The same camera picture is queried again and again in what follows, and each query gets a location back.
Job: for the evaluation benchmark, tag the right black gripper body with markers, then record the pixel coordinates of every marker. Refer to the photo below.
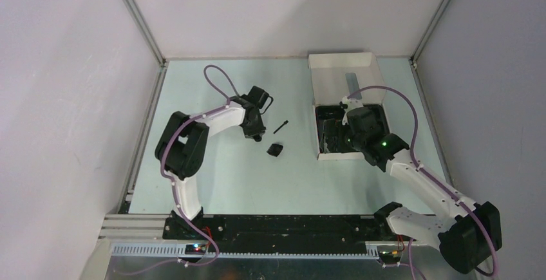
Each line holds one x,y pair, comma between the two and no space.
356,141

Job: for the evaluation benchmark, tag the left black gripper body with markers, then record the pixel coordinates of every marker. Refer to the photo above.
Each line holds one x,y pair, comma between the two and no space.
245,130

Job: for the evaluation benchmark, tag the white cardboard kit box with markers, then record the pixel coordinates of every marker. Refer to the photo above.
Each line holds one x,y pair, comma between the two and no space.
338,75

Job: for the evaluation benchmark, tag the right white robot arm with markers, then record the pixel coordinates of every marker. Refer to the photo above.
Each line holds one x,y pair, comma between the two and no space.
465,232

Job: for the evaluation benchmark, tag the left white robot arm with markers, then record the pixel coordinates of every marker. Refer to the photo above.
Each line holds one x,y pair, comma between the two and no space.
183,143

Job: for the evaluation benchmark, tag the black loose comb attachment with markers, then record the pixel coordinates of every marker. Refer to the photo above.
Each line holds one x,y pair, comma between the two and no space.
275,149

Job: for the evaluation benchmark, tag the black plastic tray insert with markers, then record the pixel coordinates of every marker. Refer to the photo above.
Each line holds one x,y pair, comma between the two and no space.
330,129

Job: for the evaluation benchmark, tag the thin black cleaning brush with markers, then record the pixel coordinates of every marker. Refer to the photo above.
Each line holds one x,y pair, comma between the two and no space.
281,126

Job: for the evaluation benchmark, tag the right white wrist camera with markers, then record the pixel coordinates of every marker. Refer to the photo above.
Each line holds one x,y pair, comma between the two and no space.
349,104

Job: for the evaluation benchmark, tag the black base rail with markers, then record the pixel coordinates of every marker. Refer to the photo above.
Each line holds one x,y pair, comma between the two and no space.
281,234

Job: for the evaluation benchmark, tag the aluminium frame post right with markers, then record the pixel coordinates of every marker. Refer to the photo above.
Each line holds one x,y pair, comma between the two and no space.
430,28

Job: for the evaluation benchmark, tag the aluminium frame post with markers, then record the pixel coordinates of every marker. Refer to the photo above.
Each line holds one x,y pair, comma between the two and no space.
143,27
430,28

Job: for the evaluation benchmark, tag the aluminium frame post left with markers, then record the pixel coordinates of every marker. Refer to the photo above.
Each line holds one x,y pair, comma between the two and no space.
143,27

